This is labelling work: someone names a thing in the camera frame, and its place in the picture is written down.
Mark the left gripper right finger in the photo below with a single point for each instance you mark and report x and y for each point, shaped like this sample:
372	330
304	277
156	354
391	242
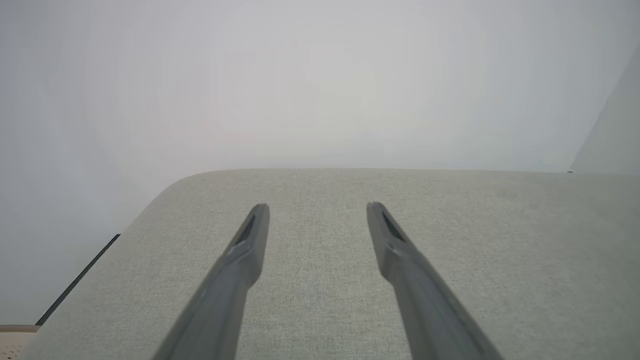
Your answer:
425	310

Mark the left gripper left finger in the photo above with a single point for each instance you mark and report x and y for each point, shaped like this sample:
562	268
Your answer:
225	300

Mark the black floor strip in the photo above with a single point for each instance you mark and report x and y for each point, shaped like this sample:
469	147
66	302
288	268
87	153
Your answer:
77	280

